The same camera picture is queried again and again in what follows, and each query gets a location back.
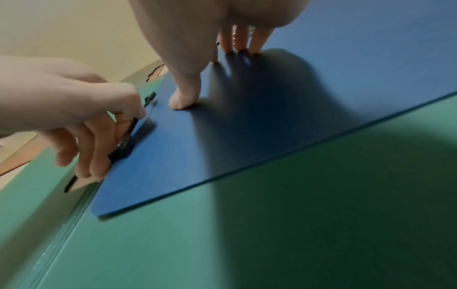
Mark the person's left hand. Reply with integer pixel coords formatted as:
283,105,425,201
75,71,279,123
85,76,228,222
0,55,148,179

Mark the person's right hand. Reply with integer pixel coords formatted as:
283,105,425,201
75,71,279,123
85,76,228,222
127,0,310,111

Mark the blue folder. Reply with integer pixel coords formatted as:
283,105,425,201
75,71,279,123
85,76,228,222
90,0,457,218

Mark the green folder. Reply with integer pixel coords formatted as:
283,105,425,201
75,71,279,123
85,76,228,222
0,57,457,289

